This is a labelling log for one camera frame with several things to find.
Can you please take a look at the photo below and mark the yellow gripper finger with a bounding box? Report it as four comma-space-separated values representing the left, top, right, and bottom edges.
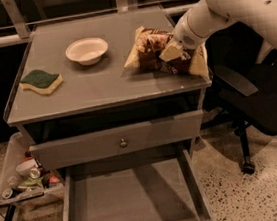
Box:
159, 40, 184, 62

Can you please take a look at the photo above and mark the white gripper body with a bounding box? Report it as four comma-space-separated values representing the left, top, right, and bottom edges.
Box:
172, 10, 208, 50

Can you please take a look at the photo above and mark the brown chip bag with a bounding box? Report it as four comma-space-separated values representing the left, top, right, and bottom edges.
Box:
124, 26, 209, 78

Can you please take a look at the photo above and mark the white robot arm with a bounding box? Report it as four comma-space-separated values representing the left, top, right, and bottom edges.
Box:
160, 0, 277, 62

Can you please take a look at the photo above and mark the grey top drawer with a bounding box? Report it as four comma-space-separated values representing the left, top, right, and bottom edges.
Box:
29, 110, 203, 170

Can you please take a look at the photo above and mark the grey drawer cabinet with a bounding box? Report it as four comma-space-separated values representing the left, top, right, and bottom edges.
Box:
0, 0, 225, 181

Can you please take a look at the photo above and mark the round metal drawer knob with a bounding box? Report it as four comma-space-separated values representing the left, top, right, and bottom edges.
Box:
119, 139, 128, 148

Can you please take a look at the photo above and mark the grey open middle drawer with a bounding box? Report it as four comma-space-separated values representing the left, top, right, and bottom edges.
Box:
63, 149, 217, 221

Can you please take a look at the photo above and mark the white paper bowl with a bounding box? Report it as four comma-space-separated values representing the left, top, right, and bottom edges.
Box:
65, 37, 108, 66

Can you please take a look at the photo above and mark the black office chair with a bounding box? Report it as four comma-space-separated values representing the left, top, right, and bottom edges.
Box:
202, 23, 277, 174

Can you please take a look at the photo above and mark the green yellow sponge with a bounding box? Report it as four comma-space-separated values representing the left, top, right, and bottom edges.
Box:
19, 69, 63, 96

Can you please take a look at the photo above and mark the metal railing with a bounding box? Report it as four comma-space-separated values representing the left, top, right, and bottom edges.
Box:
0, 0, 277, 51

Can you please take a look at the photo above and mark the white cup in bin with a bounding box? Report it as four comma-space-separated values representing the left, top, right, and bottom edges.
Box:
16, 159, 37, 177

